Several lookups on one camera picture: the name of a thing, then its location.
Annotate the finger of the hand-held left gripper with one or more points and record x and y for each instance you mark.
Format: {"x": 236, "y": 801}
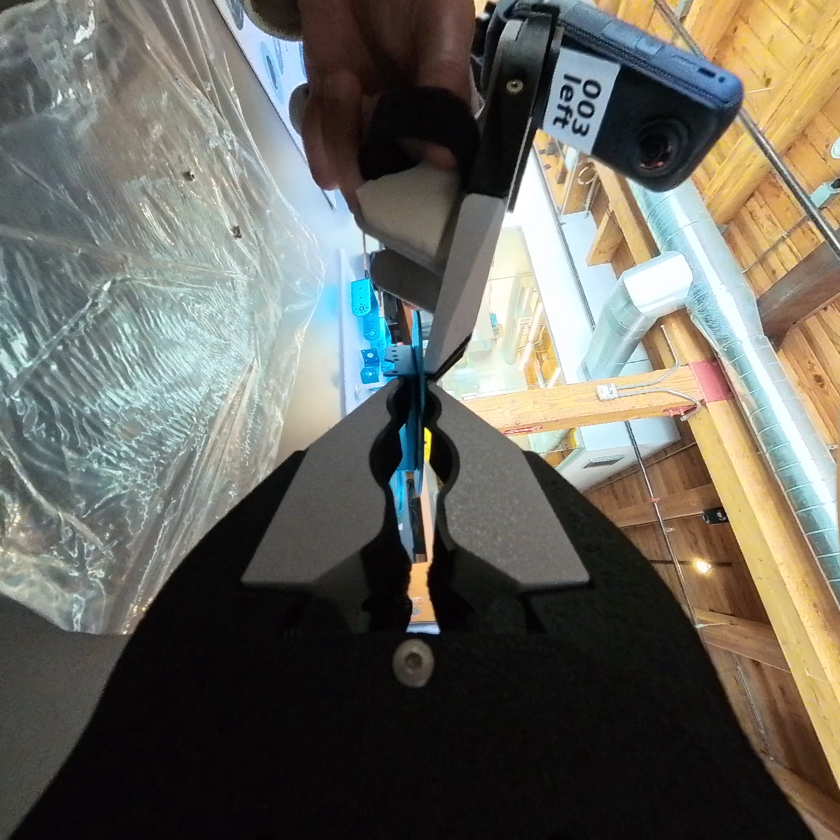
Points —
{"x": 469, "y": 275}

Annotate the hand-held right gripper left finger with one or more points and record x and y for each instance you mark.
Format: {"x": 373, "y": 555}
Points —
{"x": 315, "y": 518}

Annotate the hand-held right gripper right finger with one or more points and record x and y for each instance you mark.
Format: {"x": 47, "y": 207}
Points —
{"x": 518, "y": 518}

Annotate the blue round plate with bracket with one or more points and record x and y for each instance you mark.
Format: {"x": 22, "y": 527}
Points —
{"x": 399, "y": 361}

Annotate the person's left hand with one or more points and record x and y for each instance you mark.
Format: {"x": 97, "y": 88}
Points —
{"x": 380, "y": 46}

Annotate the wooden ceiling beam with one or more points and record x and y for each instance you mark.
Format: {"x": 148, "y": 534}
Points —
{"x": 558, "y": 400}

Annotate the white foam sheet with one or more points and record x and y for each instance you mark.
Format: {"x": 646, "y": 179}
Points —
{"x": 348, "y": 367}

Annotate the grey electrical box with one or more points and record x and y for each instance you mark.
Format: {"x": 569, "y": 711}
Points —
{"x": 608, "y": 392}

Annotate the glowing ceiling lamp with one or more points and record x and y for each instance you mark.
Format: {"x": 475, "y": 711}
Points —
{"x": 703, "y": 565}

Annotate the clear plastic bag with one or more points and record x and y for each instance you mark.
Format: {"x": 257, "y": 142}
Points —
{"x": 131, "y": 328}

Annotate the instruction booklet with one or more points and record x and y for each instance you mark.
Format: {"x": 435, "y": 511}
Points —
{"x": 253, "y": 39}

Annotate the small blue metal bracket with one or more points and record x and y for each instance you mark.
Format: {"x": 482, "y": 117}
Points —
{"x": 369, "y": 367}

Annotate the thick wooden post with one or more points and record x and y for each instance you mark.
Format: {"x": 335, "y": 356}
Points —
{"x": 754, "y": 525}

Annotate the red metal bracket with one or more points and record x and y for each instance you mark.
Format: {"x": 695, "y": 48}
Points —
{"x": 712, "y": 382}

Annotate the silver air duct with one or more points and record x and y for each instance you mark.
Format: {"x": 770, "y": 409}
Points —
{"x": 774, "y": 426}

